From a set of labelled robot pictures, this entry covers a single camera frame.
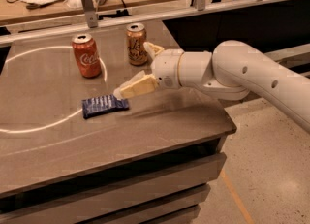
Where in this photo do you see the blue snack bar wrapper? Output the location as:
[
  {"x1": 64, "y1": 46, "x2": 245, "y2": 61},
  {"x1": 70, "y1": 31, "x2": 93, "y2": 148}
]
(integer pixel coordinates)
[{"x1": 82, "y1": 94, "x2": 129, "y2": 119}]

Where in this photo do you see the grey cabinet drawer bottom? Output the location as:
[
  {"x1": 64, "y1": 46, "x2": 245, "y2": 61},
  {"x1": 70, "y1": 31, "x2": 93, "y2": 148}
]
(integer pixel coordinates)
[{"x1": 140, "y1": 205, "x2": 201, "y2": 224}]

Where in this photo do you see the long aluminium rail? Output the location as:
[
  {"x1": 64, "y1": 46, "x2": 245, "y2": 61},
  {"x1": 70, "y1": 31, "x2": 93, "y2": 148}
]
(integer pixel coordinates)
[{"x1": 0, "y1": 0, "x2": 310, "y2": 47}]

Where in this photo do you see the red coke can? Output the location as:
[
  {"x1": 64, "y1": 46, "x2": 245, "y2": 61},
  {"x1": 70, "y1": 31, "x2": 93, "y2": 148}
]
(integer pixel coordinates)
[{"x1": 71, "y1": 34, "x2": 102, "y2": 78}]

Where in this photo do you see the grey cabinet drawer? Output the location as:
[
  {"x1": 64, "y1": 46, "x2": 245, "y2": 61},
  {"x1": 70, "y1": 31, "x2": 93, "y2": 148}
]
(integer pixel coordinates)
[
  {"x1": 140, "y1": 205, "x2": 201, "y2": 224},
  {"x1": 1, "y1": 153, "x2": 226, "y2": 224},
  {"x1": 78, "y1": 183, "x2": 210, "y2": 224}
]

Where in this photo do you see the grey cabinet drawer top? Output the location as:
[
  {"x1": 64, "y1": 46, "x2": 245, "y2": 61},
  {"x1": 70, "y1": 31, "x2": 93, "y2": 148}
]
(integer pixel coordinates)
[{"x1": 1, "y1": 153, "x2": 226, "y2": 224}]

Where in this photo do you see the gold sparkling water can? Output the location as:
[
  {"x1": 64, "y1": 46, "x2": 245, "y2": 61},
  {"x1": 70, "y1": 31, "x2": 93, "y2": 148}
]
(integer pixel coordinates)
[{"x1": 126, "y1": 23, "x2": 148, "y2": 66}]

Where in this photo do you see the grey cabinet drawer middle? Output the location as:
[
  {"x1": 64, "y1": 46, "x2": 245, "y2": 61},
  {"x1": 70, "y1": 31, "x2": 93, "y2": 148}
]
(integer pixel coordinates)
[{"x1": 78, "y1": 183, "x2": 210, "y2": 224}]

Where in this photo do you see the metal bracket post left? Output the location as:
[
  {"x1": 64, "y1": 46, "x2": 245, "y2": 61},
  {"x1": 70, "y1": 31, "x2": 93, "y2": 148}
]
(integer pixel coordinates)
[{"x1": 81, "y1": 0, "x2": 98, "y2": 28}]

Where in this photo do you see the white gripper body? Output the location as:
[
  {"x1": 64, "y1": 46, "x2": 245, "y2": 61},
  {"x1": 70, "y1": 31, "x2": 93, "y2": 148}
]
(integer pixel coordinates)
[{"x1": 151, "y1": 49, "x2": 184, "y2": 89}]

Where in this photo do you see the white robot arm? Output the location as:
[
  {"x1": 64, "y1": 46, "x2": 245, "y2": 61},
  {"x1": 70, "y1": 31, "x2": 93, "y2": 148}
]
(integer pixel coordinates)
[{"x1": 114, "y1": 40, "x2": 310, "y2": 132}]

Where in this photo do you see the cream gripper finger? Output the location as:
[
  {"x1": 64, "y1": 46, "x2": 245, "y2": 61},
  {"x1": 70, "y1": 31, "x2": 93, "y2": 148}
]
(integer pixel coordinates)
[
  {"x1": 113, "y1": 71, "x2": 159, "y2": 99},
  {"x1": 143, "y1": 42, "x2": 164, "y2": 60}
]

